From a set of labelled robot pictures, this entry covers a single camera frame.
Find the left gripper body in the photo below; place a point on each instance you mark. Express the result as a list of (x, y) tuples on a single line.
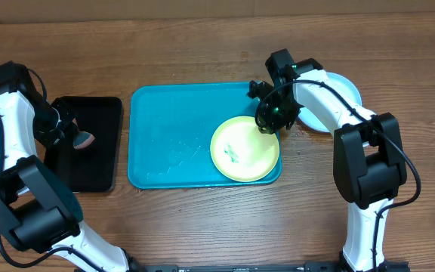
[(47, 121)]

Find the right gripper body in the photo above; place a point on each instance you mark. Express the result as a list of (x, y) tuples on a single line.
[(282, 113)]

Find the red sponge with dark scourer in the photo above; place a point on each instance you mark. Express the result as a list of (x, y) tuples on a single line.
[(82, 139)]

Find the yellow green plate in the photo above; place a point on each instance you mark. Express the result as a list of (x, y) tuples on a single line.
[(241, 152)]

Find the light blue plate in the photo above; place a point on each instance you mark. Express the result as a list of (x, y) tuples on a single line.
[(341, 84)]

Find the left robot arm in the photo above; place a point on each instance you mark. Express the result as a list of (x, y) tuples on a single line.
[(39, 215)]

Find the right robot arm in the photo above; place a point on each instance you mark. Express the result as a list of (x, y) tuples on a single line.
[(368, 159)]

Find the black rectangular tray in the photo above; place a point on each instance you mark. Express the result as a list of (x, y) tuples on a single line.
[(92, 169)]

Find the teal plastic serving tray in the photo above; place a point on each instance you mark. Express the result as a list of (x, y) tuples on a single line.
[(170, 133)]

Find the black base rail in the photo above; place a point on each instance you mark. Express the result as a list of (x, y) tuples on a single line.
[(240, 268)]

